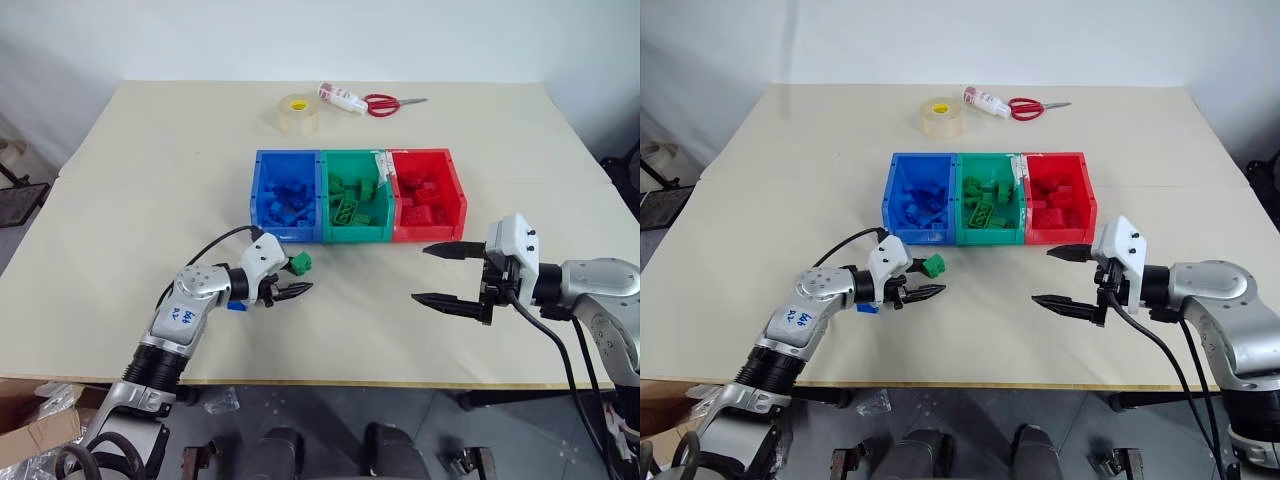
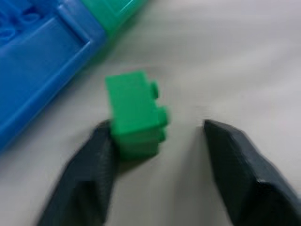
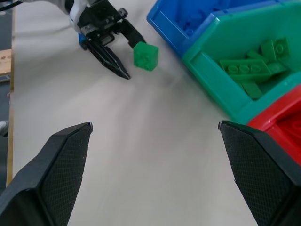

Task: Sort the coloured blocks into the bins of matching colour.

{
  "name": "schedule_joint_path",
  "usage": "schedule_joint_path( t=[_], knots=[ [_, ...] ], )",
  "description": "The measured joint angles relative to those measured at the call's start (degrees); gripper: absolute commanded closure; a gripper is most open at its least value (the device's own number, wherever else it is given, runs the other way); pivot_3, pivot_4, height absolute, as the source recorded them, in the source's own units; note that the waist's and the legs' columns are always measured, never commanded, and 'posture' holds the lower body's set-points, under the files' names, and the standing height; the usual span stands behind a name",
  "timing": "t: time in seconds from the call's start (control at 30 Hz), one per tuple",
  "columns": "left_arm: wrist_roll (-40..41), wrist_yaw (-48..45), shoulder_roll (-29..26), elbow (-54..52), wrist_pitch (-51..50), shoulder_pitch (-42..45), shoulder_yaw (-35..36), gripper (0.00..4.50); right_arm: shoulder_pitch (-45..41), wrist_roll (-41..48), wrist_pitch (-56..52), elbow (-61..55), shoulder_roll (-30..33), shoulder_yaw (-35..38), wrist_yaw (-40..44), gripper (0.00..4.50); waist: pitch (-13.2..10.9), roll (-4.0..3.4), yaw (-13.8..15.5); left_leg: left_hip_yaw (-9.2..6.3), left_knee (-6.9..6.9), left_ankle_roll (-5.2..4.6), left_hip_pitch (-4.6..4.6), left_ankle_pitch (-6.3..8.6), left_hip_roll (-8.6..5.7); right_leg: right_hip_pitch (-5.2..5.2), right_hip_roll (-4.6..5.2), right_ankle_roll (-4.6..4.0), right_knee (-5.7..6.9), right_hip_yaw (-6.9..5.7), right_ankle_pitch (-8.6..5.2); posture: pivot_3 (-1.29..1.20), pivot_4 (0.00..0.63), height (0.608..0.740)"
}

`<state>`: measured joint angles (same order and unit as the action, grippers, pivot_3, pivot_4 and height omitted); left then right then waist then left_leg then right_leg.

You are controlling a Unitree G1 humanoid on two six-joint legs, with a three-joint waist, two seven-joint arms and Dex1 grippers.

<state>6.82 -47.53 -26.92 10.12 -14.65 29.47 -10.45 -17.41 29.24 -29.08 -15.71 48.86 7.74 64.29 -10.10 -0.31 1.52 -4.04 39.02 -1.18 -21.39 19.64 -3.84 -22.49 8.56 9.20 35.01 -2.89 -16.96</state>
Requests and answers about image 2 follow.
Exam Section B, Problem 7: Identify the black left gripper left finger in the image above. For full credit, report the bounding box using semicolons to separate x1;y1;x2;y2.
35;119;116;226

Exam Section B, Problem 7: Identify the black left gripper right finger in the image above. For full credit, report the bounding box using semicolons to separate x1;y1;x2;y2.
203;119;301;226

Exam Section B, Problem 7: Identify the green toy building block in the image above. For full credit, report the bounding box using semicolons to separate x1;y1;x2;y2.
104;70;172;161

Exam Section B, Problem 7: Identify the blue plastic bin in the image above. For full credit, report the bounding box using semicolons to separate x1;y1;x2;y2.
0;0;105;154

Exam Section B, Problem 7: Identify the green plastic bin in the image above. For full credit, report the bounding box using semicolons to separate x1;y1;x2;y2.
79;0;149;38

